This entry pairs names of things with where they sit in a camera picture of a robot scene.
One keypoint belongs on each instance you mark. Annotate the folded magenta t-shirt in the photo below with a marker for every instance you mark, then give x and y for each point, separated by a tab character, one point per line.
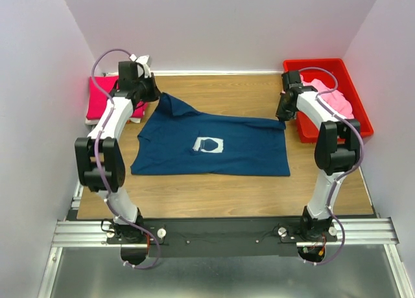
97	100

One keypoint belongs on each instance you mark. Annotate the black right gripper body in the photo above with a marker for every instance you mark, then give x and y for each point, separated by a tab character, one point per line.
290	113

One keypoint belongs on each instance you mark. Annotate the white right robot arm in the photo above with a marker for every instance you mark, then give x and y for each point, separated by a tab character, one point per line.
337	153

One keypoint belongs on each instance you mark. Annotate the aluminium extrusion rail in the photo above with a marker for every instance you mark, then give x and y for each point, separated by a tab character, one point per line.
353	231

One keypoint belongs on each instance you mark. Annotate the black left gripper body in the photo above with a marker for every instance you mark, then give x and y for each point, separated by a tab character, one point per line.
145	86

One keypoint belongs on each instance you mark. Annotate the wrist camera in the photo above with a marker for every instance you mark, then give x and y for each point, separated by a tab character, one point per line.
132	71
291	79

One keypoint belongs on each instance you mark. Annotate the navy blue printed t-shirt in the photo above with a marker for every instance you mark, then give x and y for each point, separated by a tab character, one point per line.
178	139

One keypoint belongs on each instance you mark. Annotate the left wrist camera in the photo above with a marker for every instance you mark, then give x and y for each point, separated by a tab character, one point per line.
132	71

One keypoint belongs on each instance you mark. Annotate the light pink t-shirt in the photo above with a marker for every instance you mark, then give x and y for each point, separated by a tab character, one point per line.
335	99

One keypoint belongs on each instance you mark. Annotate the red plastic bin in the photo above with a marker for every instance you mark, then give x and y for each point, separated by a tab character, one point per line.
307	131

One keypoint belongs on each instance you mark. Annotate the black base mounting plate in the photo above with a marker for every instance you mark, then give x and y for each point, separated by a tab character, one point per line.
291	243

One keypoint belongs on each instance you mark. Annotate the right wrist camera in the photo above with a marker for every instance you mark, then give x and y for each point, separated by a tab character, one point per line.
291	79

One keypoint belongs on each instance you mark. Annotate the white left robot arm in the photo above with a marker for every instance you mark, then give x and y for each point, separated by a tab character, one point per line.
100	164

